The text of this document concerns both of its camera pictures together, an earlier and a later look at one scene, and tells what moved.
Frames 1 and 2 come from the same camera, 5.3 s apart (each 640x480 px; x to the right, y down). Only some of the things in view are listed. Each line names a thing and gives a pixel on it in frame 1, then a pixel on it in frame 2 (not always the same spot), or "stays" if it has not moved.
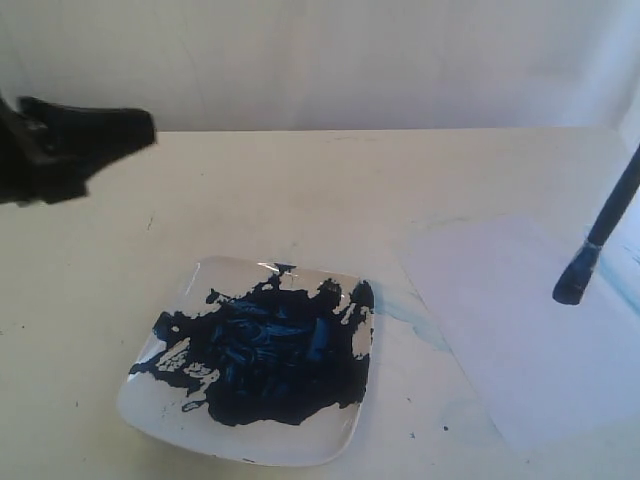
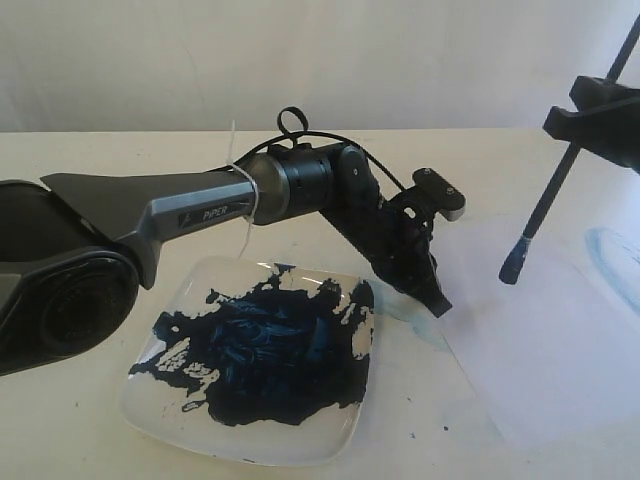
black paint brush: x=571 y=285 → x=516 y=259
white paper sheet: x=548 y=372 stays
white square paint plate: x=250 y=362 stays
